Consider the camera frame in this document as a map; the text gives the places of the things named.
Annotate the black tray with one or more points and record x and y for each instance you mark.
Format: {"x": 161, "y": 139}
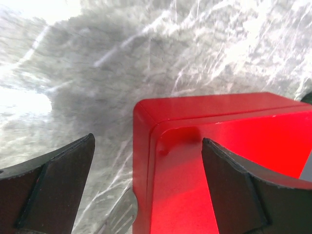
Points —
{"x": 307, "y": 98}

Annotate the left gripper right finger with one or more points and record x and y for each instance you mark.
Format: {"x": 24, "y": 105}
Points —
{"x": 248, "y": 198}

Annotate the red tin lid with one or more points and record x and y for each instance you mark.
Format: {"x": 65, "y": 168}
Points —
{"x": 168, "y": 173}

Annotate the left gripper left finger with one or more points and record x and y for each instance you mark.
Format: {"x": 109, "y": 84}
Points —
{"x": 42, "y": 195}

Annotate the metal tongs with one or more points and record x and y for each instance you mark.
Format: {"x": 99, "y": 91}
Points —
{"x": 122, "y": 215}

